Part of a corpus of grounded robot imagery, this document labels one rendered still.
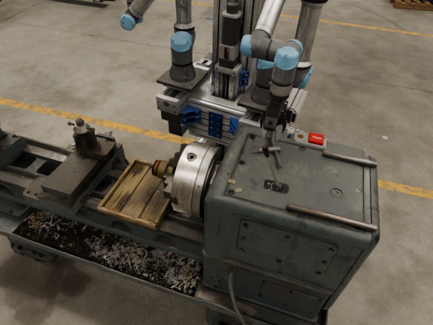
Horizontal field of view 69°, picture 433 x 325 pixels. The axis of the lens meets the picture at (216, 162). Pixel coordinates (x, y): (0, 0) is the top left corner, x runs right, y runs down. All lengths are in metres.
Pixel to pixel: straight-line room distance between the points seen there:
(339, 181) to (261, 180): 0.29
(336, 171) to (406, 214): 1.87
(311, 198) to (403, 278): 1.65
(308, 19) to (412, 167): 2.36
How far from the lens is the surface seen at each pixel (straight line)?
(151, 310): 2.27
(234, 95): 1.89
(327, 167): 1.28
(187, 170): 1.24
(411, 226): 3.04
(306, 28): 1.52
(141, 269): 1.73
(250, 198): 1.10
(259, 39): 1.22
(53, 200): 1.66
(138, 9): 1.78
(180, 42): 1.78
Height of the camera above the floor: 2.10
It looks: 45 degrees down
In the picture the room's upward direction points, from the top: 3 degrees clockwise
